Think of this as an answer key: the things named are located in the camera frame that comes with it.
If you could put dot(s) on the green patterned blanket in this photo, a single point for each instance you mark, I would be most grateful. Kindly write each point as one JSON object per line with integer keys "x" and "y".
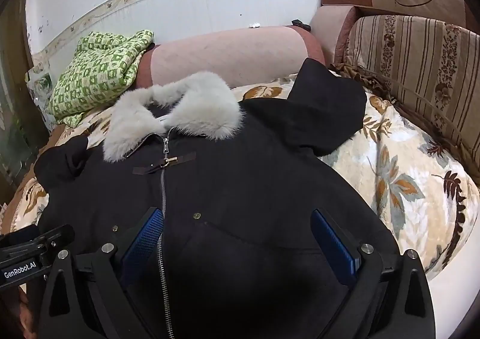
{"x": 97, "y": 72}

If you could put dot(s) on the pink and brown sofa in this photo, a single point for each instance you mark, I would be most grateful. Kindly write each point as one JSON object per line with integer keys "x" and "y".
{"x": 225, "y": 57}

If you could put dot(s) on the patterned glass door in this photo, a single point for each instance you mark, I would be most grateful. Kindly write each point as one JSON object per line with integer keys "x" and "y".
{"x": 15, "y": 106}

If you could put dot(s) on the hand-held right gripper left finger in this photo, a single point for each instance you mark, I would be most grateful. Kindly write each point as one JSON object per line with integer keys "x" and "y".
{"x": 144, "y": 237}

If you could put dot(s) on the striped floral cushion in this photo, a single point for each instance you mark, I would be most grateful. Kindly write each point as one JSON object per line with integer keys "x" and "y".
{"x": 423, "y": 72}

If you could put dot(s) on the leaf print blanket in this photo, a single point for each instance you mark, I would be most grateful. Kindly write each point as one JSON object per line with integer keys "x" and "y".
{"x": 405, "y": 181}

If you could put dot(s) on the person's left forearm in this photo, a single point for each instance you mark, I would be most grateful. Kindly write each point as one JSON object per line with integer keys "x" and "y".
{"x": 15, "y": 312}

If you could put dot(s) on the black coat with fur collar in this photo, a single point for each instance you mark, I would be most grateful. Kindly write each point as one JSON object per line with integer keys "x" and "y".
{"x": 243, "y": 181}

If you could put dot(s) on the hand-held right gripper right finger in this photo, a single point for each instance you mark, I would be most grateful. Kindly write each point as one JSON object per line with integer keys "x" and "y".
{"x": 333, "y": 245}

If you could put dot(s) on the clear plastic bag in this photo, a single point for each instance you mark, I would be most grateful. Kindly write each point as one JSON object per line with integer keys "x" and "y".
{"x": 41, "y": 87}

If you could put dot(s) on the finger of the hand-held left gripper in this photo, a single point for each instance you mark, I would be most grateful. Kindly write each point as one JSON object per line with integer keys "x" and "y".
{"x": 45, "y": 236}

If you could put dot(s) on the small black object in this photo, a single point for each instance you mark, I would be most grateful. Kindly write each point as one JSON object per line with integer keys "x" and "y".
{"x": 301, "y": 24}

